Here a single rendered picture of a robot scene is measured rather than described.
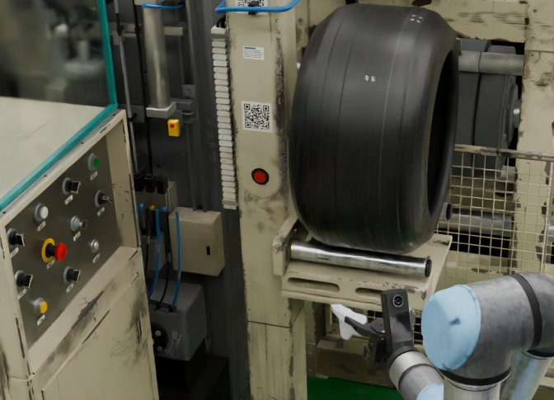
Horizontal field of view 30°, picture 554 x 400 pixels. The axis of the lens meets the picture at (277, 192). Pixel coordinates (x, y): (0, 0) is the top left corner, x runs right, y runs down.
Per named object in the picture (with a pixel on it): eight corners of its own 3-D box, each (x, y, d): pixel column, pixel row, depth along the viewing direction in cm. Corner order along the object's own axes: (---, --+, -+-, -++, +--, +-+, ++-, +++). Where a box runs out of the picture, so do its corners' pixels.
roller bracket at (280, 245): (272, 276, 251) (270, 242, 246) (318, 200, 284) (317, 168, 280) (285, 279, 250) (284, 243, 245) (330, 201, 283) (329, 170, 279)
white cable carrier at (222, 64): (223, 208, 262) (210, 28, 239) (230, 199, 266) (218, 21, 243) (239, 209, 260) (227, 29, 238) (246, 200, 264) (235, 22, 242)
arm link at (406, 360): (401, 365, 181) (442, 360, 184) (390, 350, 185) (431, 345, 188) (394, 400, 184) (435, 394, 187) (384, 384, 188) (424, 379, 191)
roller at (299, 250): (286, 261, 252) (285, 245, 250) (291, 251, 256) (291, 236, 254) (428, 281, 242) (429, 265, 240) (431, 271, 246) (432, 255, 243)
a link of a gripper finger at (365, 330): (340, 325, 196) (379, 344, 191) (340, 318, 195) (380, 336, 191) (353, 316, 199) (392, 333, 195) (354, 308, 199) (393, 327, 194)
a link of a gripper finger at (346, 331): (320, 331, 201) (360, 350, 197) (323, 306, 199) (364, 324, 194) (329, 325, 204) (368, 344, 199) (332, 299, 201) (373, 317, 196)
